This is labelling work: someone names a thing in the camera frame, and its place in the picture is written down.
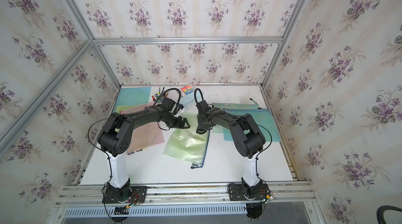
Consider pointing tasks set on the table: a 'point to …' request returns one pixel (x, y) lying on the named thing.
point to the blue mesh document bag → (133, 96)
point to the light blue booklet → (187, 99)
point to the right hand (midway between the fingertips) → (206, 123)
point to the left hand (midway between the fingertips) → (184, 127)
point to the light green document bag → (187, 144)
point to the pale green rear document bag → (220, 130)
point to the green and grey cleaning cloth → (200, 131)
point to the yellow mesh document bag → (123, 108)
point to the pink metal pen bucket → (159, 97)
